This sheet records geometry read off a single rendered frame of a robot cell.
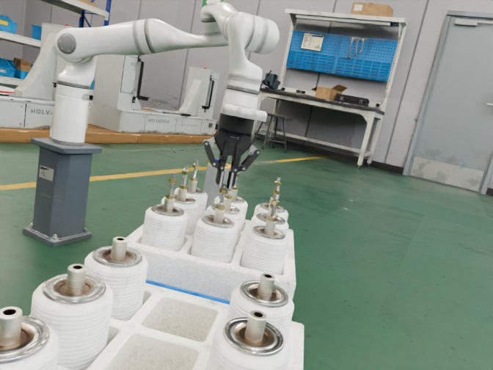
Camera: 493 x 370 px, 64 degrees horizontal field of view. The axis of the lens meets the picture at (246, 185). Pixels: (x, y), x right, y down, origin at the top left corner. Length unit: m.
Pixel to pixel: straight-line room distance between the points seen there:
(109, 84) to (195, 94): 1.23
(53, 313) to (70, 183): 0.79
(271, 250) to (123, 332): 0.38
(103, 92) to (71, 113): 2.43
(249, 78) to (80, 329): 0.55
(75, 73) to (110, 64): 2.37
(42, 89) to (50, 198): 2.00
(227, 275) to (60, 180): 0.64
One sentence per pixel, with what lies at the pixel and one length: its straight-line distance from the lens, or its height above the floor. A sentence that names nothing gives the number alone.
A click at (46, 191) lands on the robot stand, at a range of 1.32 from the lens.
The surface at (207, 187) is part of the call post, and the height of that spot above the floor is 0.24.
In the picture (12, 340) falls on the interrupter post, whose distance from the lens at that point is 0.48.
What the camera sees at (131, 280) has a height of 0.23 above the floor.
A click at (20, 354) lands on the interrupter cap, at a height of 0.25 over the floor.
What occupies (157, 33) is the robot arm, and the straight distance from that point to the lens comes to 1.18.
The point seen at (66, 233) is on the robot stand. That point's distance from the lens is 1.35.
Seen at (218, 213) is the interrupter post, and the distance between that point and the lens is 0.89.
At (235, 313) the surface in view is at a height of 0.23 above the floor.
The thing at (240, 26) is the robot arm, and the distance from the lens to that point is 0.84.
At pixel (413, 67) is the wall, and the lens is 5.87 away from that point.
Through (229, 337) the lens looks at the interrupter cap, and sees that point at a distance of 0.50.
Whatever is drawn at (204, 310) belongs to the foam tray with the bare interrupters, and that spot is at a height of 0.17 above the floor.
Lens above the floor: 0.52
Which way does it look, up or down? 11 degrees down
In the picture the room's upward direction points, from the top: 11 degrees clockwise
